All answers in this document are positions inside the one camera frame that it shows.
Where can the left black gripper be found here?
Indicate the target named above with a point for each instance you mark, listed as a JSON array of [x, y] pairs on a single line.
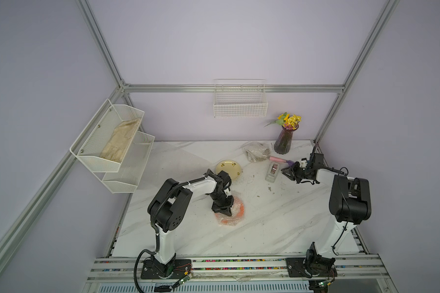
[[225, 209]]

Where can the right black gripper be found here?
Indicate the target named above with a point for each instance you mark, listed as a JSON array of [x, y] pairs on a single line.
[[288, 171]]

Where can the clear bubble wrap sheet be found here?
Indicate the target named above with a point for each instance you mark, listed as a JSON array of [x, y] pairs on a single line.
[[177, 160], [234, 214], [256, 151]]

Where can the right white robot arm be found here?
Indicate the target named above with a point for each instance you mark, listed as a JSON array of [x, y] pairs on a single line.
[[349, 205]]

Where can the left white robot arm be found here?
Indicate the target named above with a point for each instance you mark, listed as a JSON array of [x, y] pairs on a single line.
[[170, 204]]

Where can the purple glass vase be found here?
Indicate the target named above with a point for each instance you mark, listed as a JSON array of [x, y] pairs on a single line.
[[284, 142]]

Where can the yellow artificial flowers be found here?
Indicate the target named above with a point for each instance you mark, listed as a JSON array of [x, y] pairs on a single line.
[[287, 121]]

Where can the lower white mesh shelf bin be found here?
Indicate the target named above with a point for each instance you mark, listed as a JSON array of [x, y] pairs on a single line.
[[127, 179]]

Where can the white mesh shelf bin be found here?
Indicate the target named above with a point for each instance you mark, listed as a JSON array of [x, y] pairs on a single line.
[[127, 179], [104, 144]]

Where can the beige cloth in bin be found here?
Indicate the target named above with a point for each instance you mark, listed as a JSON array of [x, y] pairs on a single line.
[[120, 140]]

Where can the upper white mesh shelf bin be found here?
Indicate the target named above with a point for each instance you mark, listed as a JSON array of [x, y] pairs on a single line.
[[104, 144]]

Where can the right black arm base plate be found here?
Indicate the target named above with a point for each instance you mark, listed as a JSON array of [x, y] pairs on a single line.
[[302, 267]]

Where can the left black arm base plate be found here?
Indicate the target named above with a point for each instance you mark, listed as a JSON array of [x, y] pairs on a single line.
[[154, 270]]

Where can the white wire wall basket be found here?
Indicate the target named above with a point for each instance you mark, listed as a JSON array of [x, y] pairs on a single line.
[[240, 98]]

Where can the aluminium front rail frame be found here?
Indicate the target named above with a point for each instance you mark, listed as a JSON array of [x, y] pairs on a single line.
[[244, 269]]

